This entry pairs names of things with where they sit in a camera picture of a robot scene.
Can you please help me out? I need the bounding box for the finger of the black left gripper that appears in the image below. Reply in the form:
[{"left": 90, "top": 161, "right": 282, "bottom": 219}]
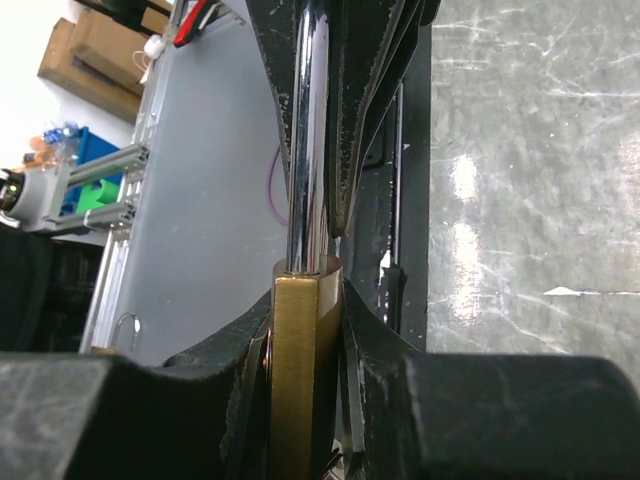
[
  {"left": 247, "top": 0, "right": 299, "bottom": 198},
  {"left": 327, "top": 0, "right": 440, "bottom": 238}
]

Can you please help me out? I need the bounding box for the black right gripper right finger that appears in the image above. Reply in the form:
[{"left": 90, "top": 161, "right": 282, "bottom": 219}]
[{"left": 342, "top": 285, "right": 639, "bottom": 479}]

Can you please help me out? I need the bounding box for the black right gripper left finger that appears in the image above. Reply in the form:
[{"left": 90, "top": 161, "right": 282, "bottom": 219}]
[{"left": 1, "top": 295, "right": 271, "bottom": 479}]

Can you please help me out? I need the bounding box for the large brass padlock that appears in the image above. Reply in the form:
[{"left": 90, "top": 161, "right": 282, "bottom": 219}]
[{"left": 268, "top": 1, "right": 341, "bottom": 479}]

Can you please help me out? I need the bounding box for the small brass padlock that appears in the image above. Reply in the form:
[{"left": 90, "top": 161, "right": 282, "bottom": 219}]
[{"left": 90, "top": 312, "right": 142, "bottom": 355}]

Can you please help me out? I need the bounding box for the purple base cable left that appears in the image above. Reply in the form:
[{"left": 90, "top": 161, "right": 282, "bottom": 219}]
[{"left": 265, "top": 144, "right": 289, "bottom": 226}]

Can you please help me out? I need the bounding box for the aluminium rail frame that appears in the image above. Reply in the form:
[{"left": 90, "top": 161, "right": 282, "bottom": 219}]
[{"left": 42, "top": 0, "right": 201, "bottom": 354}]

